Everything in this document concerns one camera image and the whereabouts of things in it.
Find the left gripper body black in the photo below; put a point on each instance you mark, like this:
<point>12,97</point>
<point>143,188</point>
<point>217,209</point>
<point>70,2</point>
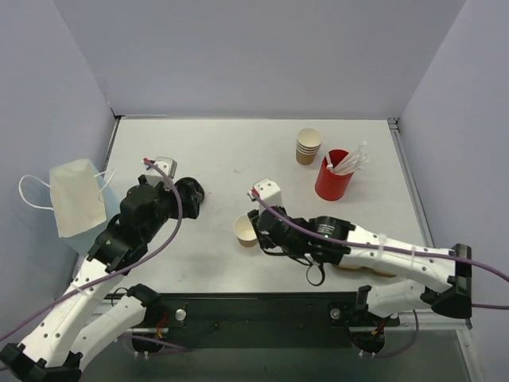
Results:
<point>190,192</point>

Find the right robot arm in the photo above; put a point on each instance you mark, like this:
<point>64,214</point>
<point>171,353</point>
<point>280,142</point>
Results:
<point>435,279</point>

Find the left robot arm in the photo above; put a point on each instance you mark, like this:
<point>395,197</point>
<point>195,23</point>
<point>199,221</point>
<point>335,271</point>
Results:
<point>67,340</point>

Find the stack of black lids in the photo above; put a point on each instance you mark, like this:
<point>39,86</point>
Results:
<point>192,195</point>

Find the red straw holder cup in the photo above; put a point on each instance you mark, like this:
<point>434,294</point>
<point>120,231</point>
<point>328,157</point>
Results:
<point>331,186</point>

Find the stack of brown paper cups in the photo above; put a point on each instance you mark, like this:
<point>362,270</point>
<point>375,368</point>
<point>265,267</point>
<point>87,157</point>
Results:
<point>308,144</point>

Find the brown pulp cup carrier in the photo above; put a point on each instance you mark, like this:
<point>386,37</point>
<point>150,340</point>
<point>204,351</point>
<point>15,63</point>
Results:
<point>372,270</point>

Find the white wrapped straws bundle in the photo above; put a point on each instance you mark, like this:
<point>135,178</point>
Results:
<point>350,162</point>

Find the blue paper bag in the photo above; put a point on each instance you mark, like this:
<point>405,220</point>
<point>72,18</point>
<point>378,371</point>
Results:
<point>82,202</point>

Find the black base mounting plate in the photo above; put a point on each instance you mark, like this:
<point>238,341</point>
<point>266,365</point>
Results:
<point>302,320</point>

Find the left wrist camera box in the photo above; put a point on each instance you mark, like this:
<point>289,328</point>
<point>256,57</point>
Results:
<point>167,166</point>

